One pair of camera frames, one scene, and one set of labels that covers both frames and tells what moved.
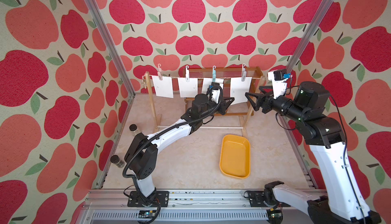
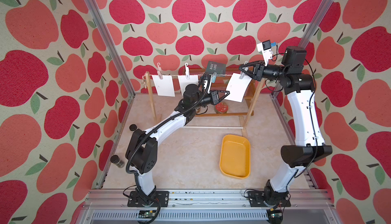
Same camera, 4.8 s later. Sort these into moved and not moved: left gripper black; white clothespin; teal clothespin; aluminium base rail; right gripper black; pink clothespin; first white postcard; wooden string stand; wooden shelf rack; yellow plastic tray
Moved: left gripper black; right gripper black
Not moved: wooden shelf rack; aluminium base rail; white clothespin; wooden string stand; first white postcard; teal clothespin; yellow plastic tray; pink clothespin
